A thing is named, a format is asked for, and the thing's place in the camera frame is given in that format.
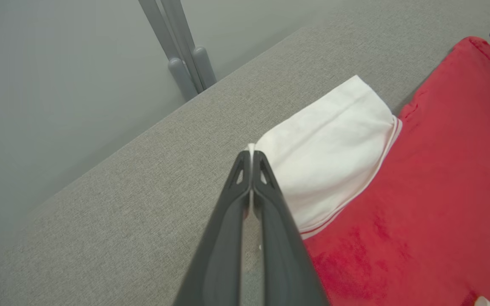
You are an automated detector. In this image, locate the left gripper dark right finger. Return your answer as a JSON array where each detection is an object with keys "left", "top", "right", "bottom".
[{"left": 251, "top": 150, "right": 330, "bottom": 306}]

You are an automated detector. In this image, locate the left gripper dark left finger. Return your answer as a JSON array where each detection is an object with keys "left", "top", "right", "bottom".
[{"left": 173, "top": 150, "right": 253, "bottom": 306}]

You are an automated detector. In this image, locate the red jersey with white sleeves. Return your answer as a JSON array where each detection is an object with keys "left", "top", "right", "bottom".
[{"left": 245, "top": 36, "right": 490, "bottom": 306}]

